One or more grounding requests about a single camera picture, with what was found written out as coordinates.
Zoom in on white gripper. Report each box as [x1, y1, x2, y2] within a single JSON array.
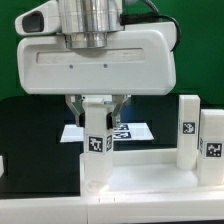
[[17, 22, 176, 129]]

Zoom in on white desk top tray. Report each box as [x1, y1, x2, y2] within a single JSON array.
[[80, 148, 224, 195]]

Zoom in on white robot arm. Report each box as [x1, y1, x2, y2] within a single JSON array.
[[15, 0, 179, 128]]

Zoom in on white marker sheet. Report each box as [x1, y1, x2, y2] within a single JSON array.
[[60, 123, 154, 143]]

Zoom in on black cables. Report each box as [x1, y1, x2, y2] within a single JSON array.
[[119, 12, 182, 53]]

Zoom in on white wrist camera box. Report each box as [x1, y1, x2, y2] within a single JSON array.
[[15, 0, 61, 36]]

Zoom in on white L-shaped obstacle wall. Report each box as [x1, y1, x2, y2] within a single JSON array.
[[0, 155, 224, 224]]

